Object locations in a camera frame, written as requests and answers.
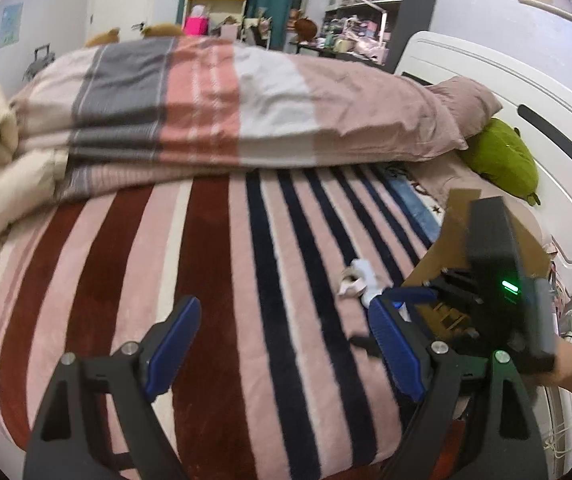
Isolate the brown cardboard box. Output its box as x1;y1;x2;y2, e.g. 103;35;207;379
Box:
400;187;552;340

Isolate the pink ribbed pillow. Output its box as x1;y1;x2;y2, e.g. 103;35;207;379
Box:
405;152;557;258

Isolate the striped pink fleece blanket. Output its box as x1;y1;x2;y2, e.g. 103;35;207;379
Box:
0;165;442;479

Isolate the green plush toy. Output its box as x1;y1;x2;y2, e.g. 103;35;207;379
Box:
460;118;541;206

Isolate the white bed headboard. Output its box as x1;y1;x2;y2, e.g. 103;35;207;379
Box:
396;32;572;295

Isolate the striped patchwork duvet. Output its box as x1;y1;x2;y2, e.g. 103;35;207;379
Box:
10;37;466;200

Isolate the pink storage box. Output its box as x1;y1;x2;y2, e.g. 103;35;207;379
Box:
183;16;209;36

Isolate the yellow wooden shelf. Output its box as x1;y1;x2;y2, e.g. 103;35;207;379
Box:
180;0;248;34

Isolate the white door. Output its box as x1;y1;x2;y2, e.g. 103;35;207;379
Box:
85;0;157;42

